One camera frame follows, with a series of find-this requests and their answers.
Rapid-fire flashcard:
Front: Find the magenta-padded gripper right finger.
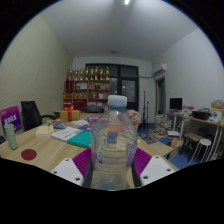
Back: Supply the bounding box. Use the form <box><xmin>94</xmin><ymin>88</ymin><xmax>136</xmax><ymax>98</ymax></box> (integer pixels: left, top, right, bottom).
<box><xmin>131</xmin><ymin>147</ymin><xmax>176</xmax><ymax>188</ymax></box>

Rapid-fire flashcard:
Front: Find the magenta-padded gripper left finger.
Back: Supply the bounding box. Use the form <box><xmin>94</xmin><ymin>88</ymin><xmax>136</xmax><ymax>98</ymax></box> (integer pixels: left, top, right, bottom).
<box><xmin>50</xmin><ymin>147</ymin><xmax>94</xmax><ymax>189</ymax></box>

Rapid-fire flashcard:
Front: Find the clear plastic water bottle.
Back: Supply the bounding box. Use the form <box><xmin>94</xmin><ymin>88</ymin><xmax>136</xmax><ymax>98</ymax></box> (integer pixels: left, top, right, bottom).
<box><xmin>90</xmin><ymin>94</ymin><xmax>139</xmax><ymax>191</ymax></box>

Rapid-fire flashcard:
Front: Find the teal book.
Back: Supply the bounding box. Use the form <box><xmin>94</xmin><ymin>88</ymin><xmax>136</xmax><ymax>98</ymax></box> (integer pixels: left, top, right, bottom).
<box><xmin>66</xmin><ymin>129</ymin><xmax>93</xmax><ymax>149</ymax></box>

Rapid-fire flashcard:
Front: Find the white book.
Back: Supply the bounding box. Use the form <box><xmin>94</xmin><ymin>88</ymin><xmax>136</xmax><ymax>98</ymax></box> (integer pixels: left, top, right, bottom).
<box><xmin>50</xmin><ymin>126</ymin><xmax>83</xmax><ymax>143</ymax></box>

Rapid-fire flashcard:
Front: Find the flat round red coaster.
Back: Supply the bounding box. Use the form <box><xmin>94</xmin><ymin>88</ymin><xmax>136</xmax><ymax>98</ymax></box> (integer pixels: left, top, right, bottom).
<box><xmin>20</xmin><ymin>148</ymin><xmax>38</xmax><ymax>161</ymax></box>

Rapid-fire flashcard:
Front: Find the cream book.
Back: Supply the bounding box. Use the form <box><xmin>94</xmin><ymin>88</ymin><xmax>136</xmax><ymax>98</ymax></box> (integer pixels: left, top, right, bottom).
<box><xmin>35</xmin><ymin>124</ymin><xmax>55</xmax><ymax>138</ymax></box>

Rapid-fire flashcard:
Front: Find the stack of books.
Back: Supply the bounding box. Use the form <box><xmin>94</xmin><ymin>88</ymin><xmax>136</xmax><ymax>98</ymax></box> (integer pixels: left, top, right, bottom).
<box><xmin>153</xmin><ymin>114</ymin><xmax>173</xmax><ymax>134</ymax></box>

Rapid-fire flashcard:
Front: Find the yellow gift box red ribbon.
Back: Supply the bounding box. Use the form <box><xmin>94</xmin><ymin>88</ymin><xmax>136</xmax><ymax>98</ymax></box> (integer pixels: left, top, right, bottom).
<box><xmin>59</xmin><ymin>104</ymin><xmax>81</xmax><ymax>123</ymax></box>

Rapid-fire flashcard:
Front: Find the white round stool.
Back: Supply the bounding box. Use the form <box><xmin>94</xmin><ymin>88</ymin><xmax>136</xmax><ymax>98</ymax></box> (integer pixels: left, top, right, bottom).
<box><xmin>193</xmin><ymin>138</ymin><xmax>213</xmax><ymax>164</ymax></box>

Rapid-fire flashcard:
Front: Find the pink flower bouquet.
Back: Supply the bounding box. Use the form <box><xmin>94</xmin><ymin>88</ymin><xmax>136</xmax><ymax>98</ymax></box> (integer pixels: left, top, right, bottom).
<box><xmin>127</xmin><ymin>109</ymin><xmax>143</xmax><ymax>127</ymax></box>

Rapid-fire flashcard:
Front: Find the pale green ribbed cup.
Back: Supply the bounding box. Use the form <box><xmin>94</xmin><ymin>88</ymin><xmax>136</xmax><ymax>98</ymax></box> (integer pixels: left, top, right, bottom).
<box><xmin>3</xmin><ymin>123</ymin><xmax>19</xmax><ymax>151</ymax></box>

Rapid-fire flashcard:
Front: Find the wooden side desk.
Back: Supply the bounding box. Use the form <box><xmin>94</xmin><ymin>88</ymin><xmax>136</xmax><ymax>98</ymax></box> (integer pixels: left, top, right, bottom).
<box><xmin>166</xmin><ymin>108</ymin><xmax>224</xmax><ymax>161</ymax></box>

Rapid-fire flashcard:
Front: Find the black office chair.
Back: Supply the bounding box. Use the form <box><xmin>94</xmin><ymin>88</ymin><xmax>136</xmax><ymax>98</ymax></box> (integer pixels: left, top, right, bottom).
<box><xmin>20</xmin><ymin>100</ymin><xmax>59</xmax><ymax>132</ymax></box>

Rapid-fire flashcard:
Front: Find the black computer monitor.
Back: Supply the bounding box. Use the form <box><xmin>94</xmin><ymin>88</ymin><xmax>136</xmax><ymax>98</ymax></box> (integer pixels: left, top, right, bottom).
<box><xmin>169</xmin><ymin>97</ymin><xmax>183</xmax><ymax>112</ymax></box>

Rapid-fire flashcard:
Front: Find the purple sign board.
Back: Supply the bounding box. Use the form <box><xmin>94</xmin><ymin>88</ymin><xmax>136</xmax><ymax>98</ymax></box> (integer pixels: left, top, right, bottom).
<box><xmin>0</xmin><ymin>105</ymin><xmax>23</xmax><ymax>134</ymax></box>

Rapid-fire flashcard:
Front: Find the wooden shelf unit with trophies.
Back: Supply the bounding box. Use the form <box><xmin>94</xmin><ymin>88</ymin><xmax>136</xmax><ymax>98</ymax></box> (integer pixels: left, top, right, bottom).
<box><xmin>63</xmin><ymin>66</ymin><xmax>112</xmax><ymax>113</ymax></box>

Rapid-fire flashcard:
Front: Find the black framed window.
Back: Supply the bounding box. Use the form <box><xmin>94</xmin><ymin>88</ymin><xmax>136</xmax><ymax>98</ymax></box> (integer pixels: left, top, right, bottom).
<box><xmin>85</xmin><ymin>63</ymin><xmax>140</xmax><ymax>113</ymax></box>

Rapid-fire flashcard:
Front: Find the white air conditioner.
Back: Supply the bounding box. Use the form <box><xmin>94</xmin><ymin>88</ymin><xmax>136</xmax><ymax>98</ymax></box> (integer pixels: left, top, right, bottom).
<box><xmin>152</xmin><ymin>62</ymin><xmax>168</xmax><ymax>77</ymax></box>

